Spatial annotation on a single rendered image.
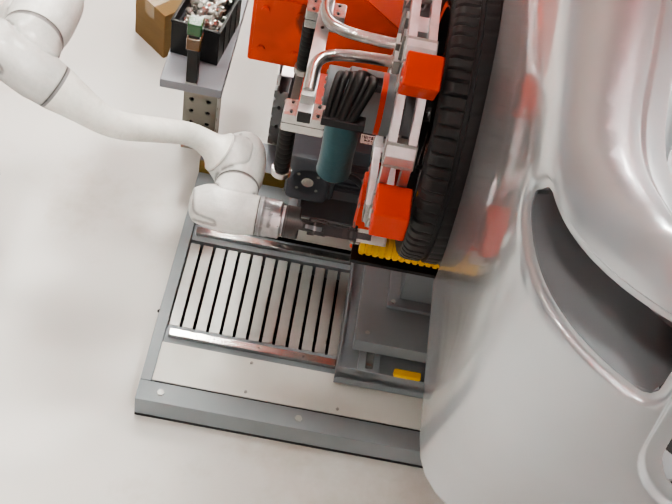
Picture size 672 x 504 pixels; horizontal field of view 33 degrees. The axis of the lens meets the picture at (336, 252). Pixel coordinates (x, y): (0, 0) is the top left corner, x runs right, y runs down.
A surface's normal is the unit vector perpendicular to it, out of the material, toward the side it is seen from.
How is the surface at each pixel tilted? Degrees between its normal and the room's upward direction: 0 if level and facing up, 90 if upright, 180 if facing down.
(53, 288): 0
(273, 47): 90
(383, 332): 0
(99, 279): 0
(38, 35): 33
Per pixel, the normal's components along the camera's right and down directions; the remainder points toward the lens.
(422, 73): 0.05, -0.07
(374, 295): 0.15, -0.63
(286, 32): -0.12, 0.76
